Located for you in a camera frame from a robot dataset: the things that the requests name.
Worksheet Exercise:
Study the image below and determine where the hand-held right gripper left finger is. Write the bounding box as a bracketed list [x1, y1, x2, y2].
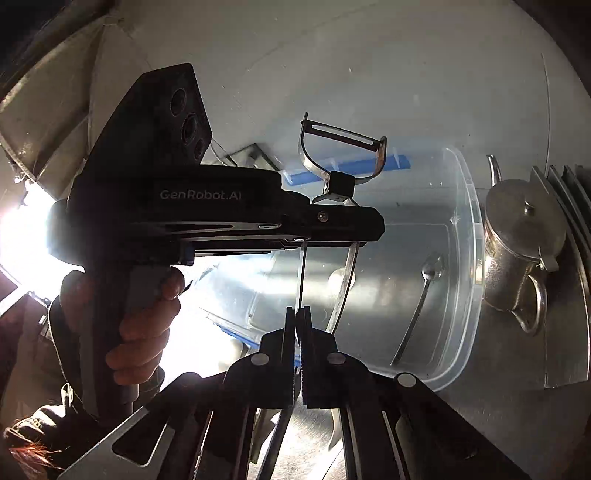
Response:
[58, 307, 298, 480]

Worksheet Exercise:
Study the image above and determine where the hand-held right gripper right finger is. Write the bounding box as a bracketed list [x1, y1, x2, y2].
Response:
[298, 307, 532, 480]

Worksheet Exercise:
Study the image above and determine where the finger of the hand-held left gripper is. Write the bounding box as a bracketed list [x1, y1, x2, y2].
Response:
[283, 205, 385, 244]
[193, 239, 370, 256]

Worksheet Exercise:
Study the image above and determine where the metal peeler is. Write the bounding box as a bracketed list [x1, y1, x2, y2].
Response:
[297, 113, 389, 334]

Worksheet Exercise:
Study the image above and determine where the clear plastic container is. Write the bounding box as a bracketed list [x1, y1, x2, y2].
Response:
[198, 147, 486, 394]

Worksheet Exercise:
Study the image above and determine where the person's left forearm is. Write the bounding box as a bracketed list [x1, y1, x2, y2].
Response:
[0, 295, 100, 467]

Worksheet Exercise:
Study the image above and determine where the person's left hand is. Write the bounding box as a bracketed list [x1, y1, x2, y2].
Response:
[105, 268, 185, 388]

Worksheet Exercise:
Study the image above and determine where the metal spoon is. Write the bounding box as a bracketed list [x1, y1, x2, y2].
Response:
[392, 253, 445, 366]

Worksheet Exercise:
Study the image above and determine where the lidded metal pitcher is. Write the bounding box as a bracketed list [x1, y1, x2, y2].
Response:
[480, 154, 568, 337]

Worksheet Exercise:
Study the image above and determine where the metal dish rack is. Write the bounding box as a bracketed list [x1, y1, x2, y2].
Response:
[526, 164, 591, 389]

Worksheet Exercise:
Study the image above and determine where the grey metal bracket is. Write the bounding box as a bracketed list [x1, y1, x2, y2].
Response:
[217, 143, 279, 172]

